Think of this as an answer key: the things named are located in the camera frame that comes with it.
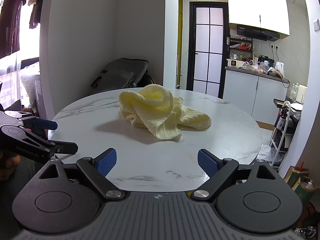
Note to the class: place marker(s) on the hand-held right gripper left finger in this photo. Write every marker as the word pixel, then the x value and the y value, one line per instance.
pixel 108 162

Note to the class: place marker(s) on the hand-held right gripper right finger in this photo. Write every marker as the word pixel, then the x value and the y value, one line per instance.
pixel 207 163

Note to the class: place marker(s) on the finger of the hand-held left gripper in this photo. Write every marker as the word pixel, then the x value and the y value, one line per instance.
pixel 66 147
pixel 45 124

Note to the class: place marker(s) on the pale yellow towel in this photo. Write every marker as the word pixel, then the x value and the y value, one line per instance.
pixel 155 110

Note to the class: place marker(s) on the person's left hand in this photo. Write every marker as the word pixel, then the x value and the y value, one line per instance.
pixel 8 166

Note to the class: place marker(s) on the clear plastic bag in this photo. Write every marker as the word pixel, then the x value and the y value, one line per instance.
pixel 31 87

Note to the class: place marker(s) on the white crumpled plastic bag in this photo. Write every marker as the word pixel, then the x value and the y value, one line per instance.
pixel 268 153

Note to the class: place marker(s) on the white base cabinet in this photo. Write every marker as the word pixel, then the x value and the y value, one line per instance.
pixel 252 97

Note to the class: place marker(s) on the white rolling cart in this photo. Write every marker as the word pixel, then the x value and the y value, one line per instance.
pixel 282 135

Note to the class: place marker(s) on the dark wine bottle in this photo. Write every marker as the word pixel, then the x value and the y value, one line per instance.
pixel 280 120

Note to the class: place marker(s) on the grey backpack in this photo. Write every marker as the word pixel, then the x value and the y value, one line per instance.
pixel 120 73

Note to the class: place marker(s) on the black chair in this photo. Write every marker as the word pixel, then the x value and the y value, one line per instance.
pixel 146 80

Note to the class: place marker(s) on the green paper bag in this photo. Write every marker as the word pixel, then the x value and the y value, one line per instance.
pixel 300 180

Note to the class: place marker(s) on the white rice cooker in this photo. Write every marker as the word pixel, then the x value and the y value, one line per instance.
pixel 235 63

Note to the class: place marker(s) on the clear food bags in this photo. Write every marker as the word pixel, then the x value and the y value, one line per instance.
pixel 260 68

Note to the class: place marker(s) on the dark hanging garment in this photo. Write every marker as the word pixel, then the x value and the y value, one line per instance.
pixel 37 7
pixel 12 20

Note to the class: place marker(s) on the black-framed glass door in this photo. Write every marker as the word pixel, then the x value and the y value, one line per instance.
pixel 208 47

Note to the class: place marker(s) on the cream countertop appliance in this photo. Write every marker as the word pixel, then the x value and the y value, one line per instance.
pixel 301 93

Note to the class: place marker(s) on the patterned shoes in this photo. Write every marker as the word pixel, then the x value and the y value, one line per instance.
pixel 305 231

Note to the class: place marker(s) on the white electric kettle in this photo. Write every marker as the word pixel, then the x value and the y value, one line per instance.
pixel 279 66

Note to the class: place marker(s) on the black kitchen rack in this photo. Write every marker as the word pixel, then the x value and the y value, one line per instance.
pixel 241 46

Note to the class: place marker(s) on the black range hood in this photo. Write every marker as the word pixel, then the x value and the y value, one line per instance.
pixel 255 32

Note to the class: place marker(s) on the yellow wall strip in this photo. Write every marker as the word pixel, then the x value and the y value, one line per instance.
pixel 179 42

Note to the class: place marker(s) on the wall power sockets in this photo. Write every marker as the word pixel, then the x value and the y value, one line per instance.
pixel 273 46

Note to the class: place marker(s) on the white wall cabinet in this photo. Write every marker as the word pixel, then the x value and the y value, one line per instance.
pixel 257 7

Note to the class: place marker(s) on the white wall switch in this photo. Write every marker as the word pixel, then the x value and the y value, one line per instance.
pixel 316 25

